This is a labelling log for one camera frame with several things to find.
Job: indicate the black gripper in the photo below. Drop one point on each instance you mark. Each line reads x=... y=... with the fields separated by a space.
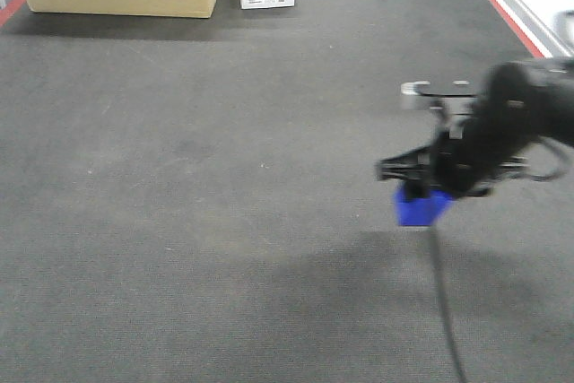
x=454 y=165

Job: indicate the small blue parts bin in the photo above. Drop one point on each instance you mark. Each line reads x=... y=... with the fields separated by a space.
x=420 y=211

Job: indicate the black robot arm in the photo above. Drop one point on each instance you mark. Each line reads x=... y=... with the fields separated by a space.
x=530 y=97

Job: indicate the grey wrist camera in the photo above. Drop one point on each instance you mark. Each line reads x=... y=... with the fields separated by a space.
x=420 y=95

